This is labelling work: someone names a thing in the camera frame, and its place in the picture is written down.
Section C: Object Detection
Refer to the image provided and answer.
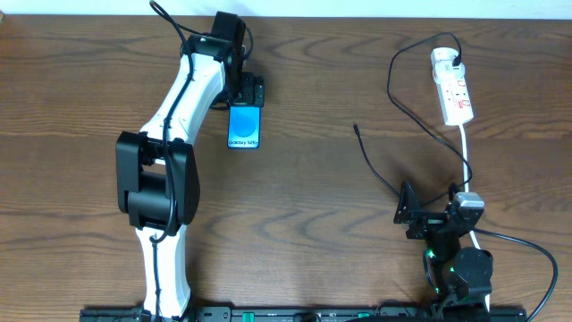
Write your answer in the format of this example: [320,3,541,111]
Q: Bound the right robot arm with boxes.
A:
[393,182,493,308]

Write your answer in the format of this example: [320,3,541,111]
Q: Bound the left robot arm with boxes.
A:
[115,12,265,321]

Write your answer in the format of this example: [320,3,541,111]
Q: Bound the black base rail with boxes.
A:
[80,305,528,322]

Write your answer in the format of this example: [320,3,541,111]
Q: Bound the black charging cable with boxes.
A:
[352,31,474,209]

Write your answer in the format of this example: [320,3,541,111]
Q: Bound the white charger plug adapter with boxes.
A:
[431,47,465,74]

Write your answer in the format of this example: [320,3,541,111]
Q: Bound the blue Samsung smartphone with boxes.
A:
[227,106,262,149]

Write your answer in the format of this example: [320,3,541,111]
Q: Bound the white power strip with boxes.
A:
[433,61,474,126]

